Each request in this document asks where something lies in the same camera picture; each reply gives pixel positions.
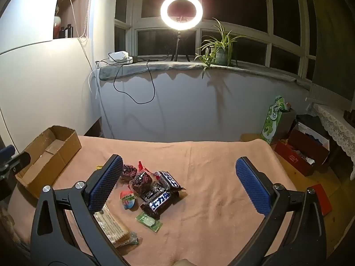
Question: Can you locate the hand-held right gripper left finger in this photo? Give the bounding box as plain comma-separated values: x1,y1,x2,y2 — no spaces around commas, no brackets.
30,154,131,266

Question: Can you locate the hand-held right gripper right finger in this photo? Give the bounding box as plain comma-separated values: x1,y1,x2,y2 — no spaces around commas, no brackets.
235,156,328,266

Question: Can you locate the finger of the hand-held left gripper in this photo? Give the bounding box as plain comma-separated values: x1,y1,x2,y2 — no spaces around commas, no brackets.
0,152,32,182
0,145,15,160

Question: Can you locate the clear cracker packet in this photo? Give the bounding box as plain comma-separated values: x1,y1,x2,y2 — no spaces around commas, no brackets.
93,203,139,248

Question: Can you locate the dark brown chocolate bar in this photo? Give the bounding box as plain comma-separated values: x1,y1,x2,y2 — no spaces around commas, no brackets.
158,171,186,193
139,189,179,219

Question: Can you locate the green candy packet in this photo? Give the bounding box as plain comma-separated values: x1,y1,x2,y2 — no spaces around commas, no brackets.
135,211,163,233

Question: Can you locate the dark red wrapped candy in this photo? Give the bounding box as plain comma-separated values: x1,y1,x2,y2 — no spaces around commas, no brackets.
120,164,138,183
129,161,160,197

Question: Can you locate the red green jelly cup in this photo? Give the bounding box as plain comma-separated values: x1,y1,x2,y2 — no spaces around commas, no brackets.
119,190,138,210

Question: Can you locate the pink table cloth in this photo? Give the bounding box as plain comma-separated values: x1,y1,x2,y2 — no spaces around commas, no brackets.
7,134,298,266

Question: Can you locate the red cardboard box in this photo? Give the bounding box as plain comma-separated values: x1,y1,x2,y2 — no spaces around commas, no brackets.
274,122,330,177

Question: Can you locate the green printed bag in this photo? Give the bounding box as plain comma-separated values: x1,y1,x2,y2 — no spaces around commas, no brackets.
261,96,290,145

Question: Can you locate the red booklet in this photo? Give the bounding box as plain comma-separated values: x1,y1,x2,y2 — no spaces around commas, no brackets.
307,184,333,217

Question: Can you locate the white wardrobe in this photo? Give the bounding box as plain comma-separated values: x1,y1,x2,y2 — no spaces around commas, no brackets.
0,0,102,147

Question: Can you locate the white lace cloth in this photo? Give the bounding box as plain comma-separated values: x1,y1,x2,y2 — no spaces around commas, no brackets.
305,97,355,181

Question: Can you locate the white power strip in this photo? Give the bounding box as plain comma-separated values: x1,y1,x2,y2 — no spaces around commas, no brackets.
108,51,134,65

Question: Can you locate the red and white vase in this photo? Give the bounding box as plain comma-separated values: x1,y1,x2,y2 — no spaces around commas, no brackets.
53,6,61,39

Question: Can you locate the potted spider plant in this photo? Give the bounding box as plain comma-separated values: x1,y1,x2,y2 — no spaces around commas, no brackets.
194,18,246,79

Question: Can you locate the black tripod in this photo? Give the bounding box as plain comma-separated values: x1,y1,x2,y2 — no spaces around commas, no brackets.
170,29,191,62

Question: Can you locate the black cable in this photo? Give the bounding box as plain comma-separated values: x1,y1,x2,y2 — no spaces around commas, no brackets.
113,55,170,105

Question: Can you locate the white cable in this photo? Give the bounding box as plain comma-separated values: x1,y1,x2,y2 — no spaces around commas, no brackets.
65,0,111,100

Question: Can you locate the white window frame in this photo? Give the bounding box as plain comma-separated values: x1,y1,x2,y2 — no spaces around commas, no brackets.
114,0,318,82

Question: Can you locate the wooden wall shelf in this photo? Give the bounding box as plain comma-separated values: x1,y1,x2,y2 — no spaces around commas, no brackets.
53,0,93,39

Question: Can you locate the ring light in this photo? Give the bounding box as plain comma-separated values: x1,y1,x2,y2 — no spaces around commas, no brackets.
160,0,204,30

